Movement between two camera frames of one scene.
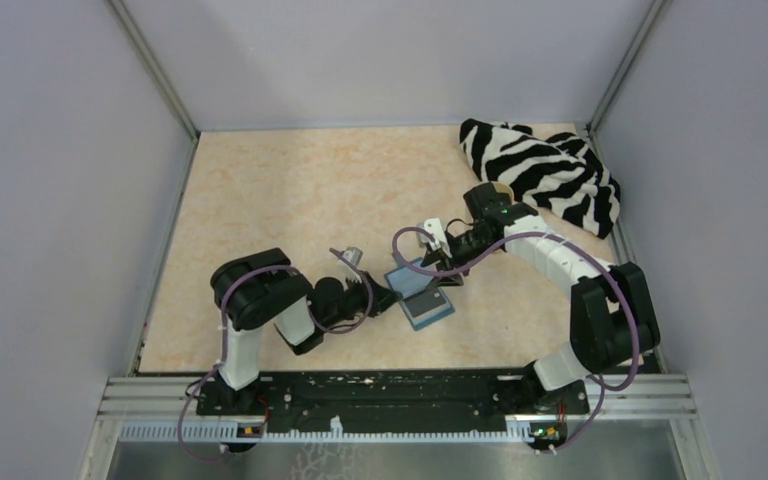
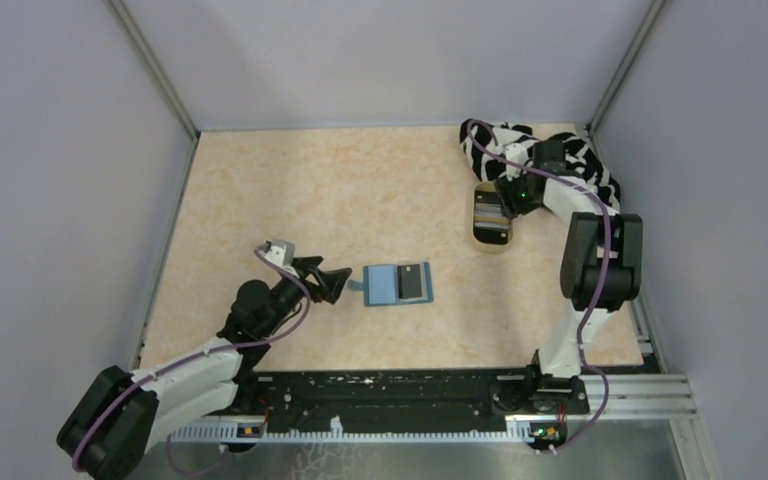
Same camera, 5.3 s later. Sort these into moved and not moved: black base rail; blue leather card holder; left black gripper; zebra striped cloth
Moved: left black gripper; blue leather card holder
Not moved: black base rail; zebra striped cloth
